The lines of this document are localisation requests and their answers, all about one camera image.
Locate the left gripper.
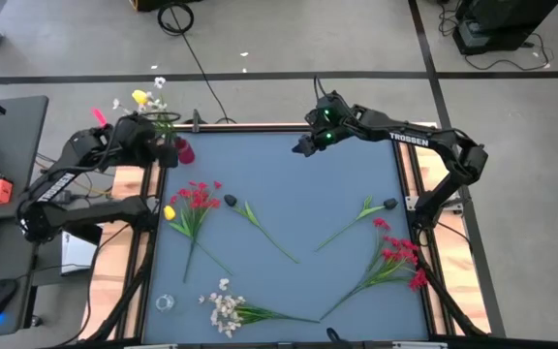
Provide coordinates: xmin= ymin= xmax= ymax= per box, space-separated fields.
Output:
xmin=113 ymin=113 xmax=181 ymax=170

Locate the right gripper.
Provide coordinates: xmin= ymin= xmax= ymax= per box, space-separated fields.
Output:
xmin=292 ymin=90 xmax=357 ymax=157

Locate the white artificial flower bunch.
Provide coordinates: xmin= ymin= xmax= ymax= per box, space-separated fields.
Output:
xmin=111 ymin=76 xmax=176 ymax=142
xmin=198 ymin=277 xmax=320 ymax=339

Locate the small red flower bunch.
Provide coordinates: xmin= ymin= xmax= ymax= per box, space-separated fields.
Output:
xmin=168 ymin=179 xmax=225 ymax=283

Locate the dark purple artificial tulip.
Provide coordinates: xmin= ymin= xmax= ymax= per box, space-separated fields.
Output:
xmin=223 ymin=193 xmax=300 ymax=266
xmin=315 ymin=196 xmax=400 ymax=252

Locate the large red flower bunch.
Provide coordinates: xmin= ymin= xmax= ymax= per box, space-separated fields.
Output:
xmin=318 ymin=217 xmax=429 ymax=322

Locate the red glass vase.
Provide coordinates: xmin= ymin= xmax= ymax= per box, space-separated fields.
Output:
xmin=174 ymin=137 xmax=197 ymax=166

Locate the clear glass vase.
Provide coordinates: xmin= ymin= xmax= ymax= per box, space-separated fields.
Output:
xmin=154 ymin=294 xmax=176 ymax=313

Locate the pink tag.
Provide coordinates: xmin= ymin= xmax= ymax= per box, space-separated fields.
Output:
xmin=91 ymin=107 xmax=109 ymax=129

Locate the silver mounting plate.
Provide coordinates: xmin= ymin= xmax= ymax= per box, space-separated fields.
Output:
xmin=403 ymin=196 xmax=464 ymax=214

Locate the grey desk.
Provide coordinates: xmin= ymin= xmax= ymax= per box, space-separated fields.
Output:
xmin=0 ymin=95 xmax=50 ymax=340

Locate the white paper pad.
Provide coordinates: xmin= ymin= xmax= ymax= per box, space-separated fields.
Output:
xmin=60 ymin=231 xmax=101 ymax=276

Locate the black cart base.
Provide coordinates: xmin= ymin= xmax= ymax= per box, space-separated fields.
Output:
xmin=131 ymin=0 xmax=202 ymax=12

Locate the black floor equipment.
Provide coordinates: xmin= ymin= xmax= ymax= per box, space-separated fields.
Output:
xmin=451 ymin=0 xmax=558 ymax=55

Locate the black aluminium table frame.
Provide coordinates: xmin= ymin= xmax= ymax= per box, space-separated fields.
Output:
xmin=116 ymin=124 xmax=448 ymax=346

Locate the black coiled floor cable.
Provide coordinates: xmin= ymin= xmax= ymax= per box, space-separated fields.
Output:
xmin=156 ymin=2 xmax=237 ymax=125

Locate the black braided cable sleeve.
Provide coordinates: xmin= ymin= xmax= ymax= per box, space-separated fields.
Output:
xmin=414 ymin=241 xmax=491 ymax=338
xmin=82 ymin=227 xmax=159 ymax=343

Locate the white table bracket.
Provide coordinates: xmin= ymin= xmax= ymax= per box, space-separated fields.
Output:
xmin=392 ymin=341 xmax=449 ymax=349

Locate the thin black equipment cable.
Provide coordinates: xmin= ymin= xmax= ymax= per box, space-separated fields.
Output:
xmin=436 ymin=0 xmax=554 ymax=73

